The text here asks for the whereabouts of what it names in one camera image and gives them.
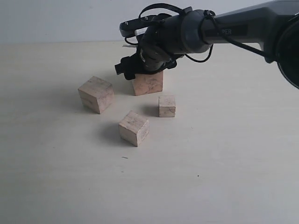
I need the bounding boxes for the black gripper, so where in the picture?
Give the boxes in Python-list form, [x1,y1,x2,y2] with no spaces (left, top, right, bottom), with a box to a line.
[114,26,176,80]

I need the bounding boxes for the second largest wooden cube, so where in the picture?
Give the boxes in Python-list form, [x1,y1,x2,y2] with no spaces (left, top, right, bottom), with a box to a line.
[78,76,114,114]

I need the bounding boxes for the smallest wooden cube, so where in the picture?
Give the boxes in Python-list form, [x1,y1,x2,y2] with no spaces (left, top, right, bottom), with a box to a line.
[158,96,176,118]

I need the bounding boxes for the third largest wooden cube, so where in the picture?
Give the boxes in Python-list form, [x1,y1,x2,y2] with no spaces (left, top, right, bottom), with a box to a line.
[118,111,150,147]

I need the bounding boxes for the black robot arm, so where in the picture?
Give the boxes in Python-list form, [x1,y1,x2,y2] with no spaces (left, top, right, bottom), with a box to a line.
[115,0,299,87]

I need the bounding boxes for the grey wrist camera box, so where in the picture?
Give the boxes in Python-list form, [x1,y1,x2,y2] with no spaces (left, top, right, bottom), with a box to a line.
[119,15,162,38]

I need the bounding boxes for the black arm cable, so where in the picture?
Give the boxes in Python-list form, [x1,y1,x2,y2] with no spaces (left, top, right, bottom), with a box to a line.
[138,3,267,63]

